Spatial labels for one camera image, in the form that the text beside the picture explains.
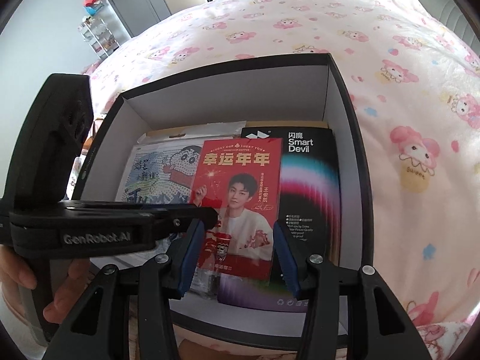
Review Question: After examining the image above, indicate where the person's left hand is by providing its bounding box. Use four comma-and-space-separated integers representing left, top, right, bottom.
0, 246, 93, 325

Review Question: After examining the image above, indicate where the black cardboard storage box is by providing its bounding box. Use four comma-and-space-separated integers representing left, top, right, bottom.
72, 54, 374, 350

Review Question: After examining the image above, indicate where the grey padded headboard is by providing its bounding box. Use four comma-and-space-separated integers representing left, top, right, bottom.
418, 0, 477, 41

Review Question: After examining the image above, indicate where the red celebrity photo card pack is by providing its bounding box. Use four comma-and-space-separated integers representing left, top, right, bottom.
191, 138, 282, 281

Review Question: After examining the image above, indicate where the cartoon boy diamond-painting pack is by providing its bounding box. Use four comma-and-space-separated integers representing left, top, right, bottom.
115, 121, 247, 204

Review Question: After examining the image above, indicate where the white wire shelf rack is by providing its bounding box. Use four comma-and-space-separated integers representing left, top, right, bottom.
77, 0, 120, 60

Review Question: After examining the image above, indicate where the black Smart Devil screen-protector box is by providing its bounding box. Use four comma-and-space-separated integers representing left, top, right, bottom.
217, 126, 341, 313

